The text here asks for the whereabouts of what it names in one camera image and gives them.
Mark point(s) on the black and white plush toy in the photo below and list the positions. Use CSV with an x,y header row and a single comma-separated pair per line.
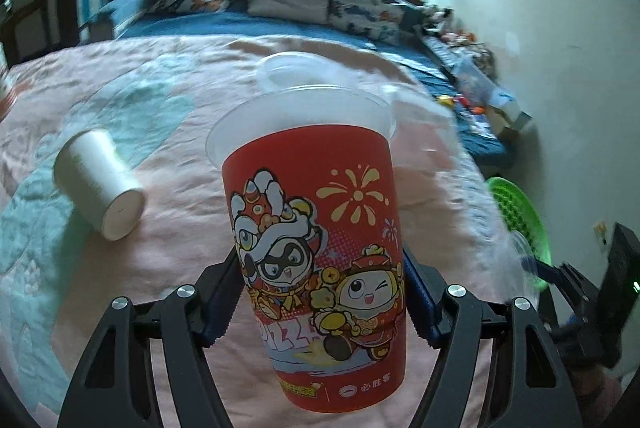
x,y
437,17

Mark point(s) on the white paper cup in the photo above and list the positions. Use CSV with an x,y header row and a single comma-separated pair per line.
x,y
95,178

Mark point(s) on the green plastic basket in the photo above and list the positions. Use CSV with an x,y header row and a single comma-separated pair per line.
x,y
520,208

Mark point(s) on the clear plastic storage box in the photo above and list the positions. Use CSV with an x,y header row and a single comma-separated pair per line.
x,y
475,77

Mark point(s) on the translucent plastic cup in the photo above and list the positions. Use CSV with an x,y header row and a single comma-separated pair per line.
x,y
300,72

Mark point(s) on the person's right hand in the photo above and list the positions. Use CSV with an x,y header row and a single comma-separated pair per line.
x,y
600,393

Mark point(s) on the pink blanket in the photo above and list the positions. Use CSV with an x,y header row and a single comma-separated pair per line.
x,y
165,117

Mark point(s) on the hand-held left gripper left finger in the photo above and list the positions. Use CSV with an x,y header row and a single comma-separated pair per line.
x,y
220,313

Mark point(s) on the red cartoon plastic cup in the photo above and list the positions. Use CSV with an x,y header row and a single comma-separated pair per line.
x,y
310,208

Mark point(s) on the yellow rubber duck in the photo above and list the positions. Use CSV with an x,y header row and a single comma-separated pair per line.
x,y
446,100

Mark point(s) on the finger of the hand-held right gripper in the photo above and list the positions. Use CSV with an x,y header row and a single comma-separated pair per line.
x,y
542,270

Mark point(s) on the clear jelly cup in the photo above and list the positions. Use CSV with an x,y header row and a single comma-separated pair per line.
x,y
522,245

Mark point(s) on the pink plush toy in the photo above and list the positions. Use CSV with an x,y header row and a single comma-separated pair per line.
x,y
460,38

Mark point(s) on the small cardboard box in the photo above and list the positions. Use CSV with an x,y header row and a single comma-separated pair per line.
x,y
507,122

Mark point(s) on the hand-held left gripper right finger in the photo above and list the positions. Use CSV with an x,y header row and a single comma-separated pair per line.
x,y
425,313

